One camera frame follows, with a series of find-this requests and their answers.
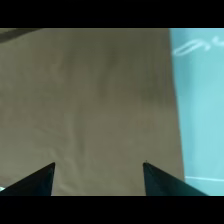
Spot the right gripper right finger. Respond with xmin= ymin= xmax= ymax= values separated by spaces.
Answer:
xmin=142 ymin=161 xmax=210 ymax=197

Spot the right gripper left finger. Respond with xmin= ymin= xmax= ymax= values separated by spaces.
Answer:
xmin=0 ymin=162 xmax=56 ymax=197

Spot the brown garment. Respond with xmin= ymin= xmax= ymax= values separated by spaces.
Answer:
xmin=0 ymin=28 xmax=186 ymax=197

